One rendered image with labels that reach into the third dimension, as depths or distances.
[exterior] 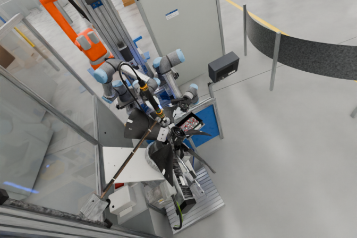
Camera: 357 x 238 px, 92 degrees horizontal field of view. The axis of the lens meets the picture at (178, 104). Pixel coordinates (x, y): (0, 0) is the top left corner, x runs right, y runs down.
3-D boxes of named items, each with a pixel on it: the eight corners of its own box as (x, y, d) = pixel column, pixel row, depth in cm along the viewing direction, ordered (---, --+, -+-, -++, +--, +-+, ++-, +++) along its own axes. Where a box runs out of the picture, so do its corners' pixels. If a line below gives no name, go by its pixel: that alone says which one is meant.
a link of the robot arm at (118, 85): (128, 88, 188) (122, 78, 178) (121, 96, 182) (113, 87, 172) (121, 86, 194) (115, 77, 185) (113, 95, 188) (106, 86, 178)
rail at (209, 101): (141, 143, 179) (138, 138, 174) (141, 139, 182) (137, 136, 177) (216, 102, 185) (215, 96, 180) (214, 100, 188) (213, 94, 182)
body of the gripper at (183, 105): (185, 108, 135) (191, 96, 141) (175, 105, 139) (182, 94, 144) (186, 113, 141) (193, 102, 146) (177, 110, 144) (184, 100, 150)
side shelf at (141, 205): (120, 224, 129) (118, 223, 127) (114, 180, 155) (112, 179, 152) (148, 208, 131) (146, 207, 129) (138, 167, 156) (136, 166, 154)
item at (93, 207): (95, 223, 87) (84, 221, 81) (88, 215, 91) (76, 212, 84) (109, 203, 91) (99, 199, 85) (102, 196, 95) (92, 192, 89)
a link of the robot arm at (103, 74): (120, 96, 186) (116, 66, 138) (111, 107, 179) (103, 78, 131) (110, 90, 186) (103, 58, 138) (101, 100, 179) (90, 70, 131)
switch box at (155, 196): (160, 209, 148) (149, 203, 132) (156, 198, 154) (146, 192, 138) (175, 200, 149) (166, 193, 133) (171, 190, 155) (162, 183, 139)
